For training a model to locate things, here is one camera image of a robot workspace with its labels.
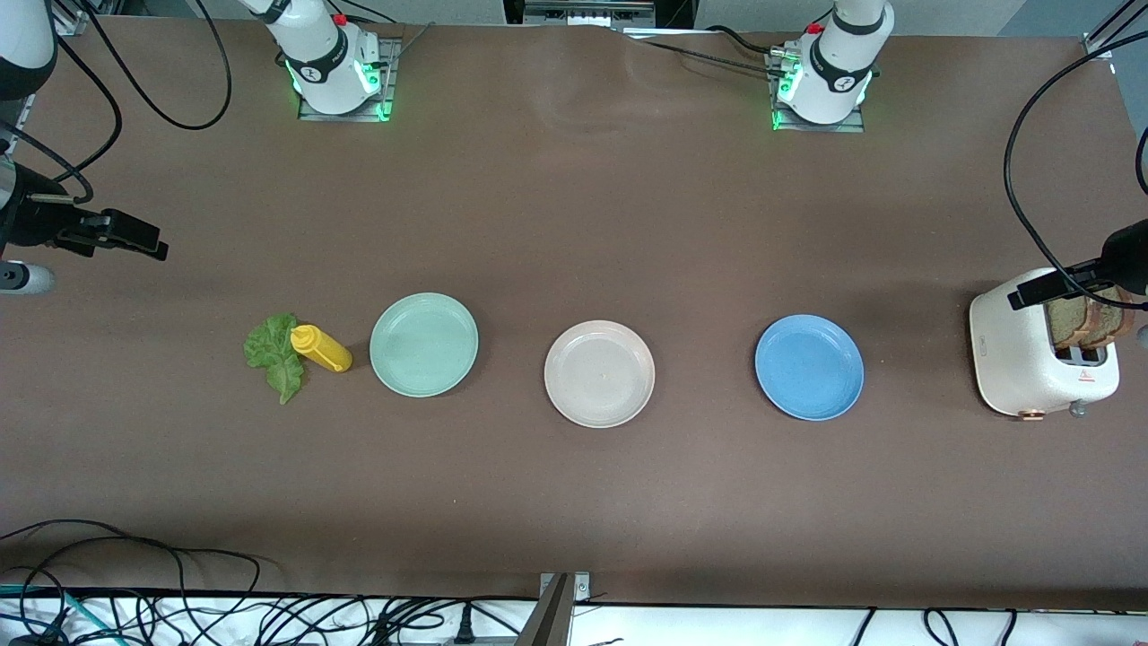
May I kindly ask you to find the beige plate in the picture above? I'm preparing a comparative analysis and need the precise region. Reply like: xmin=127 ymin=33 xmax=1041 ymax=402
xmin=544 ymin=319 xmax=657 ymax=429

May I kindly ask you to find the white toaster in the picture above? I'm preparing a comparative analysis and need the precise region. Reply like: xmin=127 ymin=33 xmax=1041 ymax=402
xmin=968 ymin=266 xmax=1121 ymax=421

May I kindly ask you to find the aluminium profile rail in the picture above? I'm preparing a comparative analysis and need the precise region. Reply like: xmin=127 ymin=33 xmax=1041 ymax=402
xmin=1083 ymin=0 xmax=1148 ymax=62

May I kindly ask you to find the mint green plate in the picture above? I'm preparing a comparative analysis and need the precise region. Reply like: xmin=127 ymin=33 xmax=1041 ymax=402
xmin=369 ymin=292 xmax=480 ymax=398

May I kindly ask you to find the green lettuce leaf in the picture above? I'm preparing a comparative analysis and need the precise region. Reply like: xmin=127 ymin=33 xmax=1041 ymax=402
xmin=243 ymin=311 xmax=306 ymax=406

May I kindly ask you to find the brown bread slice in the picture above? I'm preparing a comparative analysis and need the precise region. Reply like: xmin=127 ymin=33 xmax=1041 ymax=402
xmin=1081 ymin=287 xmax=1136 ymax=349
xmin=1046 ymin=289 xmax=1091 ymax=351

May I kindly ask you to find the blue plate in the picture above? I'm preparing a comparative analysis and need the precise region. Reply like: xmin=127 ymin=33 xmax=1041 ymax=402
xmin=754 ymin=314 xmax=865 ymax=422

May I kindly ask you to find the black base cable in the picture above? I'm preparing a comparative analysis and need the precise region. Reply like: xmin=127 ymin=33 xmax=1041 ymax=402
xmin=625 ymin=25 xmax=783 ymax=74

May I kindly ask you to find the silver metal bar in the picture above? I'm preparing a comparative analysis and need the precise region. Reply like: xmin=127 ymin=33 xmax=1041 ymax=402
xmin=523 ymin=0 xmax=657 ymax=22

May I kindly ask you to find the black equipment frame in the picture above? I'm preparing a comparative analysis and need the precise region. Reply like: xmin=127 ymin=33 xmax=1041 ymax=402
xmin=502 ymin=0 xmax=700 ymax=30

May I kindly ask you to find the yellow squeeze bottle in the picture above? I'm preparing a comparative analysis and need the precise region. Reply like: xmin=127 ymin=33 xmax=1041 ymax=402
xmin=290 ymin=324 xmax=353 ymax=373

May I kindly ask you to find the black looping cable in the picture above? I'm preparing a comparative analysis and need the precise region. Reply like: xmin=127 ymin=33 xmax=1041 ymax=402
xmin=0 ymin=519 xmax=263 ymax=629

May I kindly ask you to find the aluminium post with bracket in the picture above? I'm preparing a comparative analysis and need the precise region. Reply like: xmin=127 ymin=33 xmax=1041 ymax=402
xmin=516 ymin=572 xmax=593 ymax=646

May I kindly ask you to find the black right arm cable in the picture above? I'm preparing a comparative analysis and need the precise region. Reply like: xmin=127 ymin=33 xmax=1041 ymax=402
xmin=0 ymin=0 xmax=232 ymax=203

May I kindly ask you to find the teal cable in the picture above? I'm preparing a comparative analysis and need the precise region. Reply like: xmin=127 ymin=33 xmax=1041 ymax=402
xmin=0 ymin=583 xmax=101 ymax=646

